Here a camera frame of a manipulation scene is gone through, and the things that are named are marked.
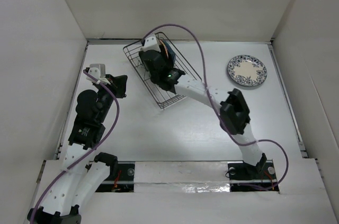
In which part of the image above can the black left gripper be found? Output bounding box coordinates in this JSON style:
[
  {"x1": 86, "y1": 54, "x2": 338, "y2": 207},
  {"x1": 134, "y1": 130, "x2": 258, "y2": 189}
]
[{"x1": 94, "y1": 74, "x2": 127, "y2": 122}]

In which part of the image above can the dark blue shell plate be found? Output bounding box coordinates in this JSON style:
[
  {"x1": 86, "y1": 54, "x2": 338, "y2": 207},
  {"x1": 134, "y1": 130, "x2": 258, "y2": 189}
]
[{"x1": 163, "y1": 40, "x2": 176, "y2": 66}]

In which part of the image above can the blue floral round plate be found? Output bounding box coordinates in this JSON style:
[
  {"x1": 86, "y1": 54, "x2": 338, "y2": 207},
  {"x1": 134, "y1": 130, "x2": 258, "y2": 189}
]
[{"x1": 227, "y1": 55, "x2": 267, "y2": 87}]

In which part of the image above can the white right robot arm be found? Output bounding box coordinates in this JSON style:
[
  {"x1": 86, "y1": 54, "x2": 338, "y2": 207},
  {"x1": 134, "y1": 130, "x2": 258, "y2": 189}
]
[{"x1": 139, "y1": 48, "x2": 267, "y2": 180}]

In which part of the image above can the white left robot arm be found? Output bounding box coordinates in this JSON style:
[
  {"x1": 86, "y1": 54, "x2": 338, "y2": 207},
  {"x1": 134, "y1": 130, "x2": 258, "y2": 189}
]
[{"x1": 27, "y1": 74, "x2": 128, "y2": 223}]

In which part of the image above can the silver foil covered bar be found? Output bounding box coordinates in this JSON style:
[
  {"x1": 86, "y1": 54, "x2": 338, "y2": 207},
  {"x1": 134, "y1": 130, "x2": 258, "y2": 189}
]
[{"x1": 133, "y1": 161, "x2": 230, "y2": 193}]

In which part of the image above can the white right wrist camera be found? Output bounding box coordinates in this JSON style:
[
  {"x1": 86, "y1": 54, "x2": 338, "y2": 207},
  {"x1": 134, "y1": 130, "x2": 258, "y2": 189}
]
[{"x1": 140, "y1": 34, "x2": 161, "y2": 52}]

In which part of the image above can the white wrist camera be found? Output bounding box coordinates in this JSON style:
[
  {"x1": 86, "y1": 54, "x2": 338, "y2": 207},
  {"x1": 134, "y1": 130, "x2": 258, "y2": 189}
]
[
  {"x1": 140, "y1": 34, "x2": 161, "y2": 52},
  {"x1": 85, "y1": 64, "x2": 108, "y2": 84}
]

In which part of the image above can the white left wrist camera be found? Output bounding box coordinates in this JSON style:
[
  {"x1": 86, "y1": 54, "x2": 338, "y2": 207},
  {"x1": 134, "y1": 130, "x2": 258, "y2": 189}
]
[{"x1": 85, "y1": 64, "x2": 108, "y2": 84}]

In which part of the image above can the grey wire dish rack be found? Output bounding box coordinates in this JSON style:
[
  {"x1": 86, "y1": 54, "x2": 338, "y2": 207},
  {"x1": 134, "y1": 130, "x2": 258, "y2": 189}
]
[{"x1": 123, "y1": 32, "x2": 202, "y2": 109}]

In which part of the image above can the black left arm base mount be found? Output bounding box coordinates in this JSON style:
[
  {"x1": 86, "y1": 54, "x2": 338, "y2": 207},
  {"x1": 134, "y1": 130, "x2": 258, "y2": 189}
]
[{"x1": 100, "y1": 162, "x2": 135, "y2": 193}]

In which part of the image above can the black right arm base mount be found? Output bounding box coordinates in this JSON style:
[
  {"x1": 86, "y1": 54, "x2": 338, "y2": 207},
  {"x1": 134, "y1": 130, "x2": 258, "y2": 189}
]
[{"x1": 225, "y1": 162, "x2": 279, "y2": 192}]

